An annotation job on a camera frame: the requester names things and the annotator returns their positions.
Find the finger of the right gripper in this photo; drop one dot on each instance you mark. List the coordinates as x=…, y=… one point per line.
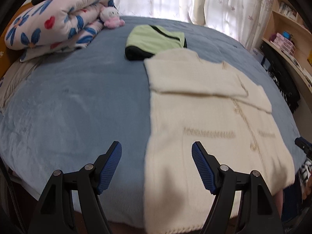
x=305, y=145

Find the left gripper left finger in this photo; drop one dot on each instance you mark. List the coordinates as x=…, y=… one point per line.
x=54, y=212

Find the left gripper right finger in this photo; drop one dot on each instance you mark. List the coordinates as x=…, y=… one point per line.
x=257, y=210

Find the cream fuzzy knit cardigan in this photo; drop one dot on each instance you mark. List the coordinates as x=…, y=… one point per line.
x=214, y=103

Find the yellow item on shelf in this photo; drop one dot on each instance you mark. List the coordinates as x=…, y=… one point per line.
x=309, y=59

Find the white box under shelf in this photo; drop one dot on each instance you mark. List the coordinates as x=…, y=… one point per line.
x=258, y=55

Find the pink mini drawer organizer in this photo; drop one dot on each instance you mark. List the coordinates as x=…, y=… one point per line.
x=284, y=44

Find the blue fleece bed blanket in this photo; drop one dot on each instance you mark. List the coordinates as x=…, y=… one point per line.
x=74, y=105

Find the wooden curved shelf unit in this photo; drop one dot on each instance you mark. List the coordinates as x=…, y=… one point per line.
x=295, y=31

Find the row of books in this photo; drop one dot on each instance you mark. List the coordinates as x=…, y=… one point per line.
x=287, y=11

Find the beige pillow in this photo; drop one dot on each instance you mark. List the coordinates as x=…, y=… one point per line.
x=14, y=76

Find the white floral sheer curtain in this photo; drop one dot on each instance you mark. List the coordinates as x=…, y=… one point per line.
x=243, y=20

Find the orange headboard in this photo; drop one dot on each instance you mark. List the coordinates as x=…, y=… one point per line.
x=8, y=56

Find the green and black folded garment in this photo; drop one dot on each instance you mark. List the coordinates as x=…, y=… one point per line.
x=144, y=41

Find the floral folded quilt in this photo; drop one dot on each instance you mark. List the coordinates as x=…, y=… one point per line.
x=56, y=26

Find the white pink plush cat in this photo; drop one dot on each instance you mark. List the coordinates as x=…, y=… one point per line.
x=111, y=18

